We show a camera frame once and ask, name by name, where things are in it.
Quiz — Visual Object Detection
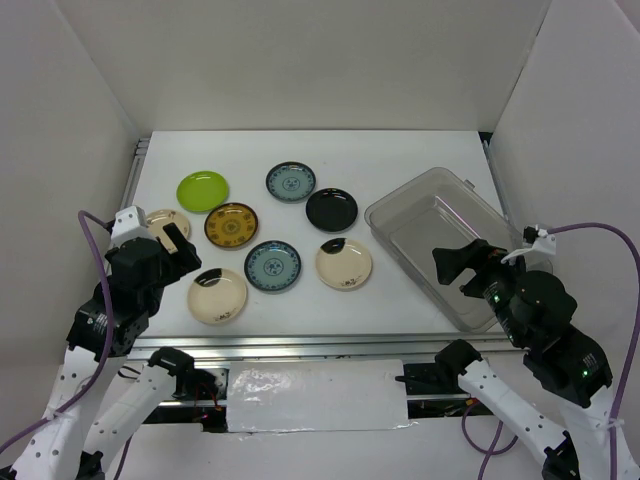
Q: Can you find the blue patterned plate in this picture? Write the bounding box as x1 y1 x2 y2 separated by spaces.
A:
265 161 316 203
243 240 302 293

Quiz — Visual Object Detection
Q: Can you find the cream floral plate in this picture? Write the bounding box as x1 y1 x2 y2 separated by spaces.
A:
146 209 191 239

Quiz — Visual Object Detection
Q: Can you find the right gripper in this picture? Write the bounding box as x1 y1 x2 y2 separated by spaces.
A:
430 234 533 343

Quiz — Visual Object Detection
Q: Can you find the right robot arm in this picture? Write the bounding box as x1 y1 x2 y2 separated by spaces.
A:
433 239 639 479

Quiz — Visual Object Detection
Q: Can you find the lime green plate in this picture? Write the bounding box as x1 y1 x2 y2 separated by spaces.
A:
176 170 229 213

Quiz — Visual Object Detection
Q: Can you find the cream plate black patch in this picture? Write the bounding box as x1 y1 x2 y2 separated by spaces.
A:
187 268 248 325
314 237 373 291

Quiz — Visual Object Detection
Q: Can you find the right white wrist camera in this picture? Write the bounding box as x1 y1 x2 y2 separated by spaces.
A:
501 225 557 265

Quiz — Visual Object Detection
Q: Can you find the yellow brown patterned plate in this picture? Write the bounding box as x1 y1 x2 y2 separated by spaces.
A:
204 202 259 249

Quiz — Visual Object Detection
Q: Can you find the aluminium front rail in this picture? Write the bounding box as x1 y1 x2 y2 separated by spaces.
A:
130 333 515 361

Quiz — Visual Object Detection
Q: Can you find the white foil cover panel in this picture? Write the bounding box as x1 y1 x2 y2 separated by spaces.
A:
226 360 410 433

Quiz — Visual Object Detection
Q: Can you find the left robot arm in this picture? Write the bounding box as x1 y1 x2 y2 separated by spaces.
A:
1 224 214 479

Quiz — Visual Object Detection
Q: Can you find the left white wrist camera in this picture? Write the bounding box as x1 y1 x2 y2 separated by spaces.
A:
110 205 155 247

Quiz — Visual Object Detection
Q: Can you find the aluminium side rail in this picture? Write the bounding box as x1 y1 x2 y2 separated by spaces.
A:
119 137 151 210
479 132 513 225

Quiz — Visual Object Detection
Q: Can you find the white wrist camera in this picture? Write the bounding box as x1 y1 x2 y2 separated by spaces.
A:
501 225 557 265
110 205 155 247

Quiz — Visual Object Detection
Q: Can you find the left aluminium side rail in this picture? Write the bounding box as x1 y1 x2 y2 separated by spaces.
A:
119 137 151 210

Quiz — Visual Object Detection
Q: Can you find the clear plastic bin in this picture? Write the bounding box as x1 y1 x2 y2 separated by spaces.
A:
365 167 522 333

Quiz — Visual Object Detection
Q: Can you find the right aluminium side rail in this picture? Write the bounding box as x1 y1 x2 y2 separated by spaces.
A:
479 132 513 225

